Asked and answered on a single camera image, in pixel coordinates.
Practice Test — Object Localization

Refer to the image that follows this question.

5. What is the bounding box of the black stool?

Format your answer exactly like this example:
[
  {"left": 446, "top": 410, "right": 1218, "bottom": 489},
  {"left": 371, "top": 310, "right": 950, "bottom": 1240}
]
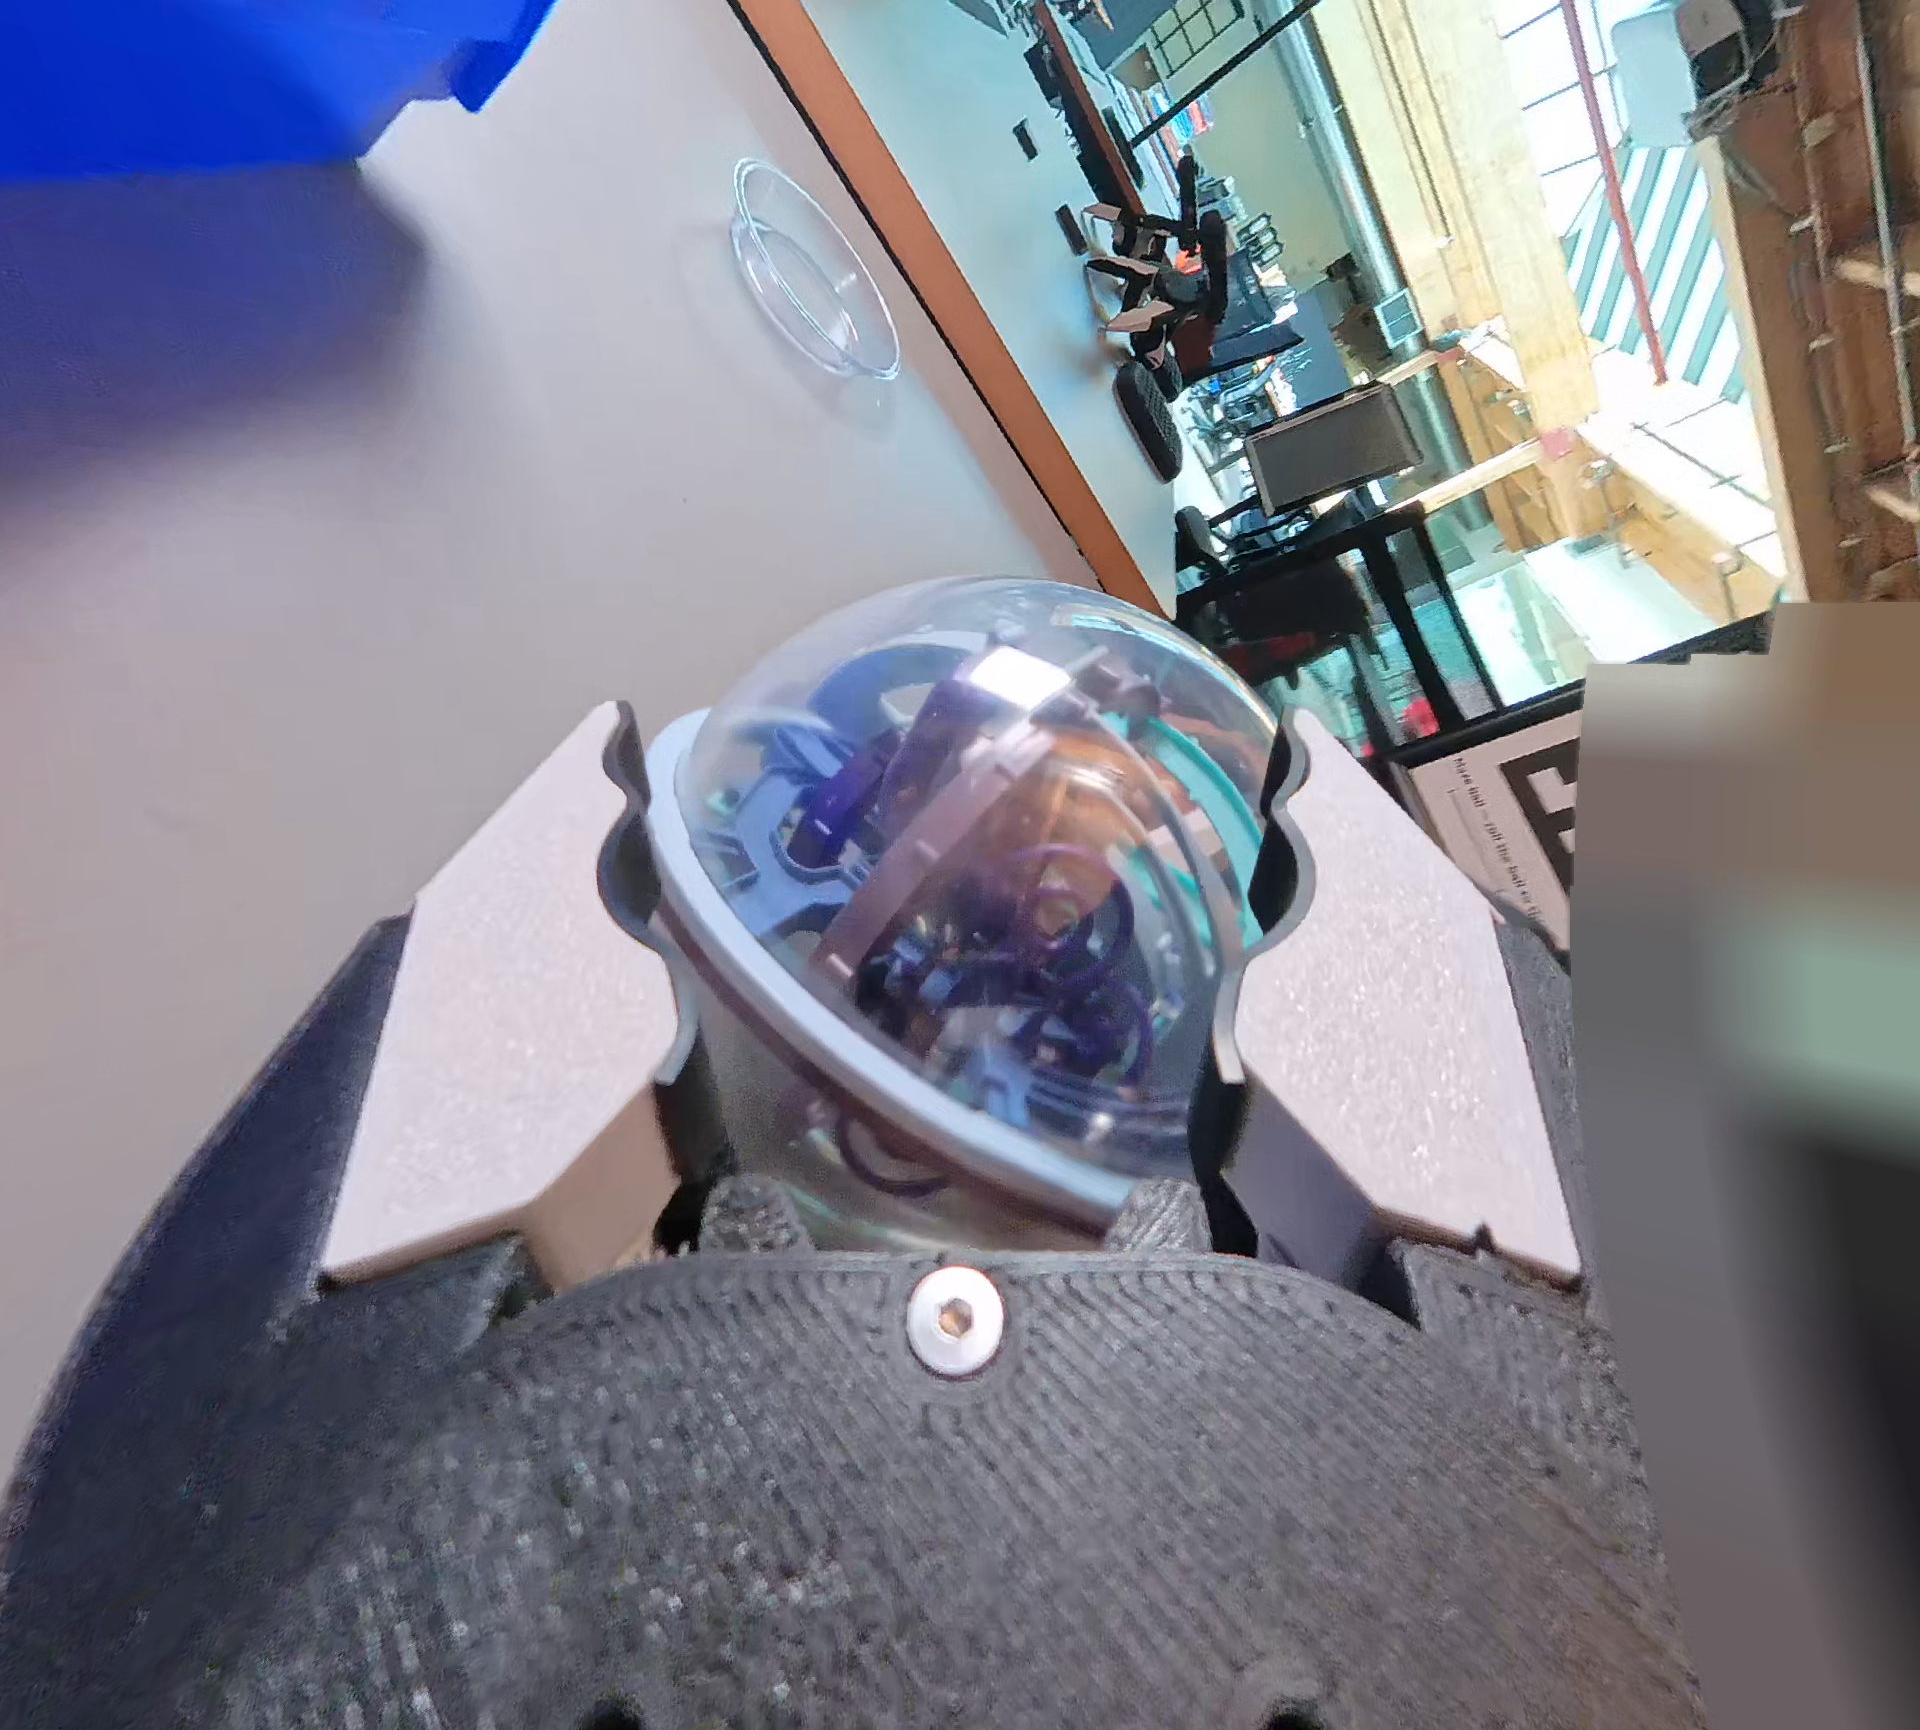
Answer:
[{"left": 1175, "top": 496, "right": 1501, "bottom": 767}]

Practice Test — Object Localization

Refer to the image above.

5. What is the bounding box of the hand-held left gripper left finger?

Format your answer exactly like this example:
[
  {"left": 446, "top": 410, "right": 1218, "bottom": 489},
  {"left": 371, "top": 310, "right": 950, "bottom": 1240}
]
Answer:
[{"left": 316, "top": 701, "right": 739, "bottom": 1290}]

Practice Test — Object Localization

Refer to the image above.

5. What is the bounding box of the black white marker board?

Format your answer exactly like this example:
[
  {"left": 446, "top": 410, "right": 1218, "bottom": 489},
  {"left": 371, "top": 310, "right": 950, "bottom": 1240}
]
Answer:
[{"left": 1396, "top": 734, "right": 1584, "bottom": 954}]

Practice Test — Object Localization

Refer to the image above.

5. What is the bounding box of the clear maze ball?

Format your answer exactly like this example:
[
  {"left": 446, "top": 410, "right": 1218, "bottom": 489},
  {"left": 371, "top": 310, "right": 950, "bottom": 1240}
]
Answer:
[{"left": 640, "top": 574, "right": 1294, "bottom": 1240}]

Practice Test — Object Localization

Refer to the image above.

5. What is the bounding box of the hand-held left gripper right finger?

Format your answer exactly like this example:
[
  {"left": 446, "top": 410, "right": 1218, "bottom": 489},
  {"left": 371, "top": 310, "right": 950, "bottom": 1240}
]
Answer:
[{"left": 1215, "top": 712, "right": 1584, "bottom": 1290}]

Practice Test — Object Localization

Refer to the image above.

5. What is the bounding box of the clear plastic dish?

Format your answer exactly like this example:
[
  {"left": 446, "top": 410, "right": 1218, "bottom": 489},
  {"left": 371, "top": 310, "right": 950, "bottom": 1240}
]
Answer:
[{"left": 731, "top": 155, "right": 904, "bottom": 389}]

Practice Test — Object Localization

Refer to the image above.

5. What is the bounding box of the grey desk with wooden edge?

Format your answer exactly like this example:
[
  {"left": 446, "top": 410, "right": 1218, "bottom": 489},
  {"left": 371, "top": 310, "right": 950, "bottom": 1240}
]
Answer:
[{"left": 614, "top": 0, "right": 1203, "bottom": 622}]

